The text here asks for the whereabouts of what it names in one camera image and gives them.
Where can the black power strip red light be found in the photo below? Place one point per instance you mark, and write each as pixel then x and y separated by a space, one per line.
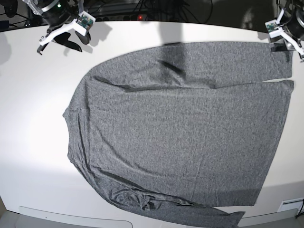
pixel 133 17

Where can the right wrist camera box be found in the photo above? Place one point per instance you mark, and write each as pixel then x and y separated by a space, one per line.
pixel 84 22

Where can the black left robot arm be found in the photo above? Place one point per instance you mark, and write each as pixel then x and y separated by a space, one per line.
pixel 288 6

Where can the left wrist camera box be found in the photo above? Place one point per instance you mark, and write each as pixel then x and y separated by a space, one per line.
pixel 273 29

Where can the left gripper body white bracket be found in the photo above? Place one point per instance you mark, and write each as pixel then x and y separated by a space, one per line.
pixel 293 26

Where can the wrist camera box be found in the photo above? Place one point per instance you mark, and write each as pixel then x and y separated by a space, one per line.
pixel 84 22
pixel 273 29

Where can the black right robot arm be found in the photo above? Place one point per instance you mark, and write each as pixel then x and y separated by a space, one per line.
pixel 77 4

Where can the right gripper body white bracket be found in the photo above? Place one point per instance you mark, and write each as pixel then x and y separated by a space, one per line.
pixel 59 19

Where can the grey long-sleeve T-shirt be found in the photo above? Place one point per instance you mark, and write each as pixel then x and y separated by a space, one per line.
pixel 175 132

